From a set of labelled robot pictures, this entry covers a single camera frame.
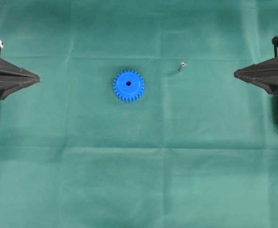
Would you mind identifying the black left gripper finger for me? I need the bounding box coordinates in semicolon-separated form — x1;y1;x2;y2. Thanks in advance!
0;58;39;79
0;76;40;100

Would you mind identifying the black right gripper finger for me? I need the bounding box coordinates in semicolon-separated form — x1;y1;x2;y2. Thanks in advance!
234;57;278;77
234;75;278;93

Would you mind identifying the small metal shaft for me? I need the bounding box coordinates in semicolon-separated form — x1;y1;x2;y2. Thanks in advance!
178;61;187;73

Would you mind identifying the blue plastic gear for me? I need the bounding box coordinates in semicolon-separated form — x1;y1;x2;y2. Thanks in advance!
113;70;144;103

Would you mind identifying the green table cloth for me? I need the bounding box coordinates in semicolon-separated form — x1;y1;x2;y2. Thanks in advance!
0;0;278;228

